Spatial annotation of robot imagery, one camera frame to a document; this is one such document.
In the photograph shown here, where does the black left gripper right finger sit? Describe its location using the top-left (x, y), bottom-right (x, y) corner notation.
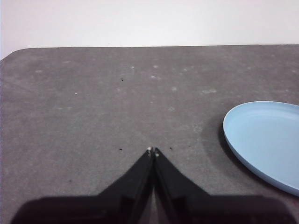
top-left (154, 147), bottom-right (296, 224)

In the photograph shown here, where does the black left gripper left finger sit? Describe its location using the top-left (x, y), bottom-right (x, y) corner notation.
top-left (10, 147), bottom-right (155, 224)

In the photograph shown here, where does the light blue round plate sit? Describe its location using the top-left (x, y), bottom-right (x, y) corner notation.
top-left (222, 100), bottom-right (299, 198)

